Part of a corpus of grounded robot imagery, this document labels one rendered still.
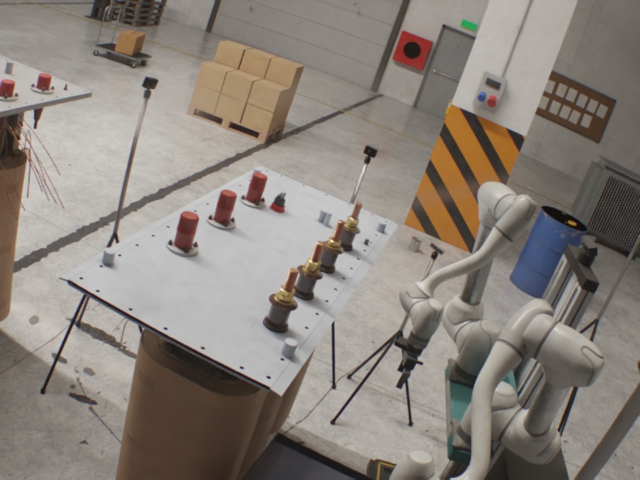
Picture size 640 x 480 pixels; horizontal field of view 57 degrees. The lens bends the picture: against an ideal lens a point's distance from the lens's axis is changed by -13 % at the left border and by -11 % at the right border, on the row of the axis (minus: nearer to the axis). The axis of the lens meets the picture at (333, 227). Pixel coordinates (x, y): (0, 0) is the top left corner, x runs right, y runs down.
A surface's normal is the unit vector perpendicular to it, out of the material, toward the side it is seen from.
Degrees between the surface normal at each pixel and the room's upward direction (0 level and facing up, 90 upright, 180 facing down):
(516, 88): 90
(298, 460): 0
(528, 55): 90
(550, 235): 90
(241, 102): 90
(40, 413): 0
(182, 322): 0
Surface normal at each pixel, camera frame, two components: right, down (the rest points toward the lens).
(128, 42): 0.02, 0.39
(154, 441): -0.28, 0.28
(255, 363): 0.32, -0.88
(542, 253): -0.65, 0.07
